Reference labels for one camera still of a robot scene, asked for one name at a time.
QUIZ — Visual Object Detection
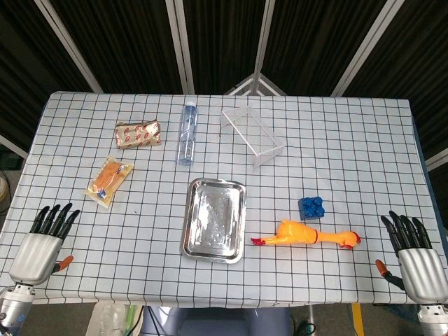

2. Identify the shiny metal tray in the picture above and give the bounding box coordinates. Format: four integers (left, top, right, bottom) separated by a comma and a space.
179, 177, 248, 265

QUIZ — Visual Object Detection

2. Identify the white black grid tablecloth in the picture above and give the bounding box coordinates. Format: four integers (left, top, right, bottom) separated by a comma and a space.
0, 91, 448, 309

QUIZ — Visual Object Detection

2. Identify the blue toy building block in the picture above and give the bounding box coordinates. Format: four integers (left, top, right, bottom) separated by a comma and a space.
297, 196, 328, 222

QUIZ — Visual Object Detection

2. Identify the bread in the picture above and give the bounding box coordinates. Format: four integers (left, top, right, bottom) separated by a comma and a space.
83, 155, 135, 210

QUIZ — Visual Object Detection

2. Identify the yellow bar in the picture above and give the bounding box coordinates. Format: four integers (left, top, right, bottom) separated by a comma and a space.
351, 303, 365, 336

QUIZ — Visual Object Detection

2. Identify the black white-framed folding screen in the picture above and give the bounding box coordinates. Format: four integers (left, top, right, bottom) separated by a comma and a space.
0, 0, 448, 172

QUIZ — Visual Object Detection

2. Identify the clear plastic water bottle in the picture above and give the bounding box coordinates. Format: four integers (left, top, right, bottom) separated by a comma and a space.
175, 101, 200, 167

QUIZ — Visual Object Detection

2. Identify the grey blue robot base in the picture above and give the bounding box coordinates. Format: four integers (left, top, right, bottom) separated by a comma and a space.
141, 305, 293, 336

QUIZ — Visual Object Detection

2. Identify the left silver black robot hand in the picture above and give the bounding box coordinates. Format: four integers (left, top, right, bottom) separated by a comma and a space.
8, 202, 81, 286

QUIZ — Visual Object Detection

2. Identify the orange rubber chicken toy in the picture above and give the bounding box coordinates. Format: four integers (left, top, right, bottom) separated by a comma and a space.
250, 218, 363, 251

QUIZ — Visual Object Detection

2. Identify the clear crumpled plastic bag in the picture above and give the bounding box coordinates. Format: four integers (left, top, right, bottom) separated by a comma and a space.
90, 302, 127, 336

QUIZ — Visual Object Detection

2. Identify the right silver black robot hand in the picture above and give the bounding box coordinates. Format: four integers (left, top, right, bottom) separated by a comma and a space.
374, 210, 448, 304

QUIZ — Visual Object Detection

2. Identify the gold red printed snack packet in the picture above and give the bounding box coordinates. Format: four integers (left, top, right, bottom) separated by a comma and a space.
113, 120, 163, 151

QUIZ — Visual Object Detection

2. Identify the white wire mesh rack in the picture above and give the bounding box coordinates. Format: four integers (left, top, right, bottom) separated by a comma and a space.
220, 104, 284, 169

